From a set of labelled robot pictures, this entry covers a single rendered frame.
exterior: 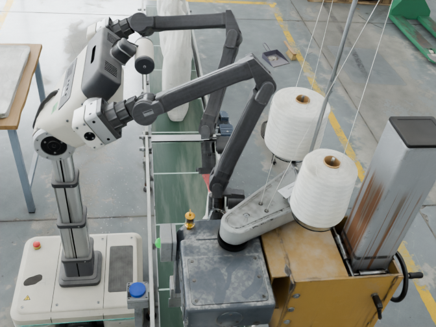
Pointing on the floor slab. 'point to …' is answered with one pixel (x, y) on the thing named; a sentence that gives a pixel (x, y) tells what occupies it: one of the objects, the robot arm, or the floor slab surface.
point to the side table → (32, 65)
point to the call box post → (138, 317)
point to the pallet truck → (416, 11)
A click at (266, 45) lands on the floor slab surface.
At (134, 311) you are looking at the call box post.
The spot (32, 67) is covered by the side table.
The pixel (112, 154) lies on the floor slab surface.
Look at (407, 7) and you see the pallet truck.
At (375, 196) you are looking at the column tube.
